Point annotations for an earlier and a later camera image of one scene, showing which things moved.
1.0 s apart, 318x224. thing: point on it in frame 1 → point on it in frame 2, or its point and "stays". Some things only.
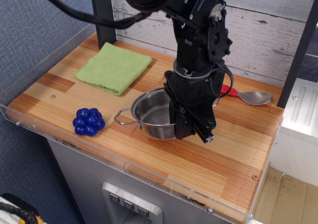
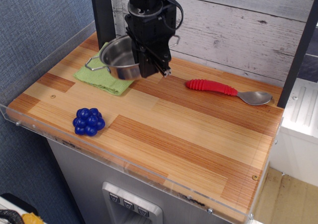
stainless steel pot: [150, 108] → [118, 55]
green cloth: [114, 69] stays
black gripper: [196, 97] → [153, 34]
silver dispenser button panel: [124, 207] stays
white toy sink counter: [295, 152] stays
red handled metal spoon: [252, 97] stays
